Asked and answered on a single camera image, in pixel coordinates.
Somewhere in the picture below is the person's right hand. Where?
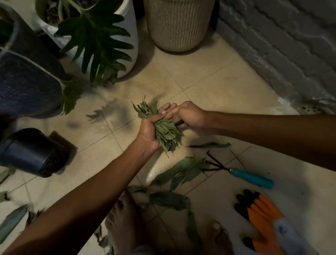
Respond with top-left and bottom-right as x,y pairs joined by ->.
161,101 -> 210,132

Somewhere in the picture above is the dark blue round pot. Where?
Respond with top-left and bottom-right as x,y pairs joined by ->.
0,4 -> 66,117

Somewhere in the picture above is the person's left foot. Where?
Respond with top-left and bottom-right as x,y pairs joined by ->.
105,190 -> 144,255

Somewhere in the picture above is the small black plastic pot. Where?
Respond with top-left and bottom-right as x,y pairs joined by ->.
0,128 -> 70,178

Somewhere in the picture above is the person's right forearm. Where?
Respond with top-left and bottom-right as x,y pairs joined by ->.
204,110 -> 336,171

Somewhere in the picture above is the beige ribbed plant pot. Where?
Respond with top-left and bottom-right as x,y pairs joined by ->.
143,0 -> 216,53

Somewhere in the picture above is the white round plant pot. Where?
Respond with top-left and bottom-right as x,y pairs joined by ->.
35,0 -> 139,79

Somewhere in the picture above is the teal handled hand rake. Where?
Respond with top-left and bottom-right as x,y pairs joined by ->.
202,150 -> 274,189

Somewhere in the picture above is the person's left hand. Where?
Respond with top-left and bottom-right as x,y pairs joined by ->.
135,102 -> 173,156

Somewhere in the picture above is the person's left forearm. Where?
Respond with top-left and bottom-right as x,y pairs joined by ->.
2,142 -> 158,255

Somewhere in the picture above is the orange black work glove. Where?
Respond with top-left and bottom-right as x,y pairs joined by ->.
234,189 -> 320,255

